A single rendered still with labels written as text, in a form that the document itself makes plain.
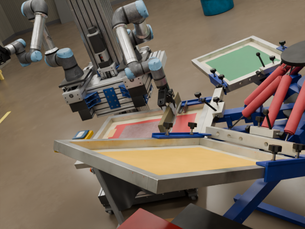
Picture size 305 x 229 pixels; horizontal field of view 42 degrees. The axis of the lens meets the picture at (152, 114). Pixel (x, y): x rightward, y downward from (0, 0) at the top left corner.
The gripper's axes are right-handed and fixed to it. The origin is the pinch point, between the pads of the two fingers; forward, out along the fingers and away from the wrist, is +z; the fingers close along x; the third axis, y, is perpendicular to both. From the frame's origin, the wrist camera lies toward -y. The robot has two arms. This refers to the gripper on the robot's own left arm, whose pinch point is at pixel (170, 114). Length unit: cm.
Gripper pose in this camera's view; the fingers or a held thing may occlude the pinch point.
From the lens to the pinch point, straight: 246.2
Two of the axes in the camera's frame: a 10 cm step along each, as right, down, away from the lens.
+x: -9.1, 1.4, 4.0
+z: 3.2, 8.5, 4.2
